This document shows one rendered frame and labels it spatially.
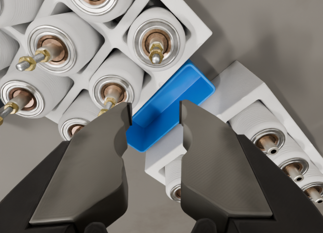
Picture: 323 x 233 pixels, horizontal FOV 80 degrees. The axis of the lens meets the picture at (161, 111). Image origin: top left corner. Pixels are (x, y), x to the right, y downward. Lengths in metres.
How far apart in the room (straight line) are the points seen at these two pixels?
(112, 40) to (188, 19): 0.15
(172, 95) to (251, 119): 0.27
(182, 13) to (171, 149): 0.33
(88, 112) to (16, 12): 0.19
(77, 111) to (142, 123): 0.32
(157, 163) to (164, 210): 0.54
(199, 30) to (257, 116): 0.22
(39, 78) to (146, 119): 0.38
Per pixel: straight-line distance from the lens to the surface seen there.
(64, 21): 0.36
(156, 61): 0.24
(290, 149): 0.55
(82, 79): 0.45
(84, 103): 0.44
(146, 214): 1.11
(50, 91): 0.42
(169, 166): 0.56
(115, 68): 0.36
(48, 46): 0.35
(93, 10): 0.33
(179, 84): 0.62
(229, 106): 0.49
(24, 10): 0.42
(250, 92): 0.49
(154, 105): 0.65
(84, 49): 0.36
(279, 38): 0.68
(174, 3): 0.40
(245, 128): 0.47
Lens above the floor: 0.57
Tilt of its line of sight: 59 degrees down
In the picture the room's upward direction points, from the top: 178 degrees clockwise
